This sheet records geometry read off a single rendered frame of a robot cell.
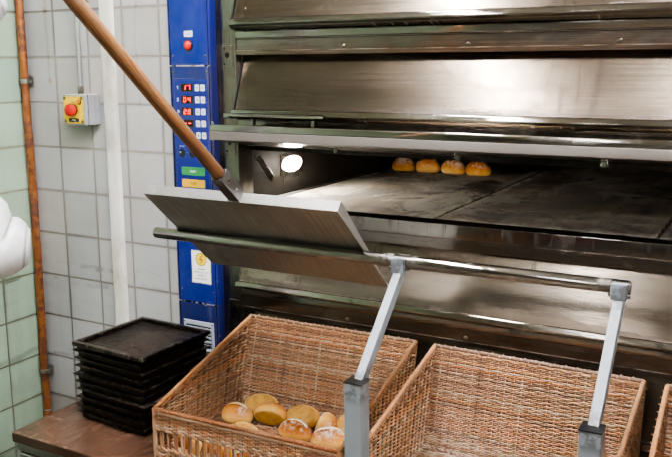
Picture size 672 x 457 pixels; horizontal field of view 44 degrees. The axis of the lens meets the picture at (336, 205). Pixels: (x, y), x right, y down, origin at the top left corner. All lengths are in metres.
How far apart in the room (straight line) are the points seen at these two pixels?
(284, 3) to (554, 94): 0.81
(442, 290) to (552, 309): 0.30
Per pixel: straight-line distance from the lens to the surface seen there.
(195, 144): 1.80
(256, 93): 2.46
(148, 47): 2.71
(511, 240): 2.17
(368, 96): 2.27
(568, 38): 2.10
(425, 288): 2.28
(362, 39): 2.29
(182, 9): 2.59
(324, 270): 2.12
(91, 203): 2.94
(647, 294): 2.14
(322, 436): 2.28
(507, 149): 1.99
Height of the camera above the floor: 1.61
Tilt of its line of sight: 10 degrees down
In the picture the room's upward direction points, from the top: straight up
